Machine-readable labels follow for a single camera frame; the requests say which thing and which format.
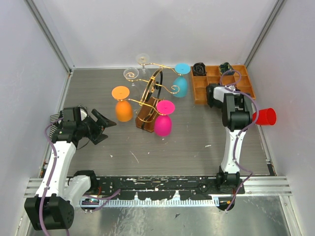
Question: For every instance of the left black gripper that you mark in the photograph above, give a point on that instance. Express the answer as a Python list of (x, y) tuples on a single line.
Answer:
[(97, 136)]

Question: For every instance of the striped black white cloth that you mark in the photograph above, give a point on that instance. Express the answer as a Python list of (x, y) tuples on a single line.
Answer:
[(55, 117)]

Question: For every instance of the pink wine glass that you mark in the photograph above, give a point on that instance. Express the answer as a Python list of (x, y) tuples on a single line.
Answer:
[(163, 123)]

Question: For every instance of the blue wine glass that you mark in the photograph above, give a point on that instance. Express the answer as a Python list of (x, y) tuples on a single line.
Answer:
[(180, 83)]

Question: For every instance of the wooden compartment tray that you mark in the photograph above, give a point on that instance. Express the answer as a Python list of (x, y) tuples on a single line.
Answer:
[(199, 83)]

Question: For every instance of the red wine glass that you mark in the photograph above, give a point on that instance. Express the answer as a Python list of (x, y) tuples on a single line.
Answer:
[(265, 117)]

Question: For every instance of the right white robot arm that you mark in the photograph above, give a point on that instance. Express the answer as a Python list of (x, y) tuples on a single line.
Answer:
[(236, 115)]

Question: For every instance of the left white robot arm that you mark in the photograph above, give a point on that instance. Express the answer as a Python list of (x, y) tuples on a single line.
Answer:
[(52, 206)]

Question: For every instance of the orange wine glass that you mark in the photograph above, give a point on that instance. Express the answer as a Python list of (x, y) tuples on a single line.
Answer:
[(123, 108)]

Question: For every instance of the clear wine glass front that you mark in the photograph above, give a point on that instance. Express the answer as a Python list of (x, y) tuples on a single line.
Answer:
[(131, 74)]

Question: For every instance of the clear wine glass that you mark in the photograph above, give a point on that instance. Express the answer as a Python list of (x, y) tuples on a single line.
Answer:
[(143, 59), (131, 74)]

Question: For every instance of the clear wine glass back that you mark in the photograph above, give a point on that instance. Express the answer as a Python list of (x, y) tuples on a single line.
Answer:
[(143, 59)]

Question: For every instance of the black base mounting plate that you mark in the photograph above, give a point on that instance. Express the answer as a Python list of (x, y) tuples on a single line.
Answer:
[(158, 188)]

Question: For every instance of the dark fabric roll left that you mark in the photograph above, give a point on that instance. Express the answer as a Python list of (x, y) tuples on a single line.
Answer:
[(199, 69)]

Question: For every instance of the dark fabric roll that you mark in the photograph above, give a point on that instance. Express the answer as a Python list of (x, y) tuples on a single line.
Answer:
[(199, 69), (224, 67)]

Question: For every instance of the dark fabric roll back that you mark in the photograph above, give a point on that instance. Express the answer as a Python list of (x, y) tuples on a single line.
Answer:
[(224, 67)]

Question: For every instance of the gold wire wine glass rack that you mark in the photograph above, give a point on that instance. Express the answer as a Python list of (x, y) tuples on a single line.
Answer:
[(147, 113)]

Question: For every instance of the white slotted cable duct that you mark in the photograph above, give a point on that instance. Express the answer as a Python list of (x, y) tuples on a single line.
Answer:
[(175, 202)]

